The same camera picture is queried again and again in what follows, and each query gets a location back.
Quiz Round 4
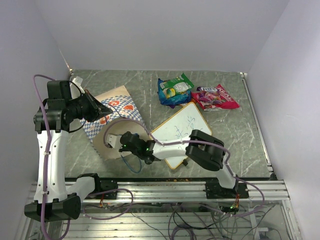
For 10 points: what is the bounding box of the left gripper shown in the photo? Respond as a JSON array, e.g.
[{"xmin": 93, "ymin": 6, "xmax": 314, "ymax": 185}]
[{"xmin": 66, "ymin": 89, "xmax": 114, "ymax": 123}]

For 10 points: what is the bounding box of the blue checkered paper bag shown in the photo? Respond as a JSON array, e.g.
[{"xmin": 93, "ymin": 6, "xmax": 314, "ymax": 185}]
[{"xmin": 80, "ymin": 85, "xmax": 149, "ymax": 174}]

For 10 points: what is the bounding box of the blue fruit candy bag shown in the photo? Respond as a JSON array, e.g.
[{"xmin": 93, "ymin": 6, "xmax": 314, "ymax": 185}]
[{"xmin": 157, "ymin": 78, "xmax": 192, "ymax": 106}]

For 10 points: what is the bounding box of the green snack packet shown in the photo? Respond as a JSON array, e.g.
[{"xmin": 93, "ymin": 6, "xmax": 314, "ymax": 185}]
[{"xmin": 159, "ymin": 73, "xmax": 194, "ymax": 99}]

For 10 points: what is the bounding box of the red sweet chilli packet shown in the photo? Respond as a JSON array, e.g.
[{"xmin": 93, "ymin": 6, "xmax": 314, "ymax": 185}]
[{"xmin": 191, "ymin": 84, "xmax": 240, "ymax": 112}]

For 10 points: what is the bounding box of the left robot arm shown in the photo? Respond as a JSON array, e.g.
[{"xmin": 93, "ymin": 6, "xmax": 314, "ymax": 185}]
[{"xmin": 24, "ymin": 80, "xmax": 113, "ymax": 222}]

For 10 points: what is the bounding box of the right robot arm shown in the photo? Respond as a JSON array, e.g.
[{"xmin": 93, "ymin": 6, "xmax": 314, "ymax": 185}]
[{"xmin": 119, "ymin": 129, "xmax": 239, "ymax": 198}]

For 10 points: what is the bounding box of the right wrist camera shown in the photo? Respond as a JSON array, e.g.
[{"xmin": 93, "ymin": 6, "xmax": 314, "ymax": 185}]
[{"xmin": 104, "ymin": 133, "xmax": 122, "ymax": 150}]

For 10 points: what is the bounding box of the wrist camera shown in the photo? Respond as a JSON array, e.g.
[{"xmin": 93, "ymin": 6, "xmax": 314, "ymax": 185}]
[
  {"xmin": 70, "ymin": 76, "xmax": 85, "ymax": 98},
  {"xmin": 104, "ymin": 133, "xmax": 122, "ymax": 150}
]

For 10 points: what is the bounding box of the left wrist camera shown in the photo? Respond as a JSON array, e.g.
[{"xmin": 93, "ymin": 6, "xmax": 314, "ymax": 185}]
[{"xmin": 70, "ymin": 76, "xmax": 85, "ymax": 98}]

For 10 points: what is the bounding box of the small whiteboard yellow frame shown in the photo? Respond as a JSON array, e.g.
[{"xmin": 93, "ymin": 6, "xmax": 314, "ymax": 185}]
[{"xmin": 149, "ymin": 102, "xmax": 213, "ymax": 170}]

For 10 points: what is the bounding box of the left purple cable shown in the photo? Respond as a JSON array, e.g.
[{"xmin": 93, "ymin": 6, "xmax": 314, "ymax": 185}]
[{"xmin": 33, "ymin": 74, "xmax": 135, "ymax": 240}]

